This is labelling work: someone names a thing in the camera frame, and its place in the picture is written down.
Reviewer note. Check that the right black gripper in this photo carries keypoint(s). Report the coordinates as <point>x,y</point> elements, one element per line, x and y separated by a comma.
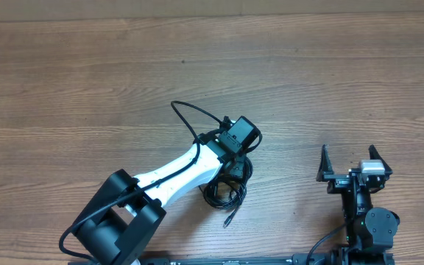
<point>338,181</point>

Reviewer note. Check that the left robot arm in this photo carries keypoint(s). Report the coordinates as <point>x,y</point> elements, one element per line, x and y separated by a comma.
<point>123,215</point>

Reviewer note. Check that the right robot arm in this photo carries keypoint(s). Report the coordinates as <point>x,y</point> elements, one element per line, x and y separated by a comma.
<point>369,230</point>

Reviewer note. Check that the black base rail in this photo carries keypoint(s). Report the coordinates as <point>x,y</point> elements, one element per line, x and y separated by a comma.
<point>295,259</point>

